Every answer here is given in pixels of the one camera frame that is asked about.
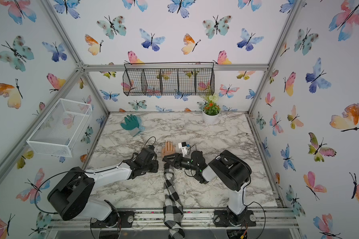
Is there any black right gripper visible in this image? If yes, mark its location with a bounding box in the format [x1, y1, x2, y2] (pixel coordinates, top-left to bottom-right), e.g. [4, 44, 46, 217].
[164, 154, 199, 173]

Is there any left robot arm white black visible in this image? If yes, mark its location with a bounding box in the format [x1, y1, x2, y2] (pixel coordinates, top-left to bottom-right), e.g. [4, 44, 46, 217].
[47, 145, 159, 228]

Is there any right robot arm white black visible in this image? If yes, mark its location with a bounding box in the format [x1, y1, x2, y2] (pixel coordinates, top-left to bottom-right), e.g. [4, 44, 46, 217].
[163, 150, 252, 216]

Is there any black white plaid sleeve forearm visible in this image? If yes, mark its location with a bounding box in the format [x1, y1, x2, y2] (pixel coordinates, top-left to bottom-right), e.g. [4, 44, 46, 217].
[163, 163, 185, 239]

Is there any mannequin hand with long nails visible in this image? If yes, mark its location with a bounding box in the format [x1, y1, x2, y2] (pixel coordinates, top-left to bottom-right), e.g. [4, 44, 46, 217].
[161, 141, 176, 158]

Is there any green grey work glove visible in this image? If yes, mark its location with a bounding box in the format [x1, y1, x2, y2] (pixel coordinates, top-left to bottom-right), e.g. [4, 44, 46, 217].
[121, 114, 142, 136]

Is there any potted plant white pot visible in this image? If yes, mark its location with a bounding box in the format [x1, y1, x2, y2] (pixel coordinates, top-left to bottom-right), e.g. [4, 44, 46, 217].
[202, 94, 221, 124]

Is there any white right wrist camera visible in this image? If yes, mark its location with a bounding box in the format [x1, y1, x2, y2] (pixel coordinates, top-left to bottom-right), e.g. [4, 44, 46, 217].
[178, 142, 191, 157]

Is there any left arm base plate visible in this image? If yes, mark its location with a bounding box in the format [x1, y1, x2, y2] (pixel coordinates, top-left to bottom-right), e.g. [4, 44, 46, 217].
[90, 211, 135, 229]

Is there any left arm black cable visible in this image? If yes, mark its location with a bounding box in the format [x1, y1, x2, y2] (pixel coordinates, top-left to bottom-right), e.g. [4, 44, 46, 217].
[32, 170, 87, 215]

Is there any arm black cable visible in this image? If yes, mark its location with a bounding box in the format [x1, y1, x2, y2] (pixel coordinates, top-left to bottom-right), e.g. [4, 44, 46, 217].
[32, 170, 87, 215]
[242, 176, 267, 239]

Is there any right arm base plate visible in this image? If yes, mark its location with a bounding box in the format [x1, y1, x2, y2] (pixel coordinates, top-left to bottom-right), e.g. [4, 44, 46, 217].
[213, 208, 256, 227]

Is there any black wire wall basket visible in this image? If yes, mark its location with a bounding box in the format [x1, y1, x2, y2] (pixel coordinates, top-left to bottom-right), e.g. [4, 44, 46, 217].
[122, 62, 215, 97]

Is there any white mesh wall basket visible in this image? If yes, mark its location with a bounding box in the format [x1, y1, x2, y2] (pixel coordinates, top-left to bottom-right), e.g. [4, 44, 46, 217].
[27, 98, 92, 157]

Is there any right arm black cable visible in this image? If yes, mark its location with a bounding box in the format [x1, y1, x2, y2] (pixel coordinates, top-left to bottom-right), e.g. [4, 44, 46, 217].
[242, 176, 267, 239]

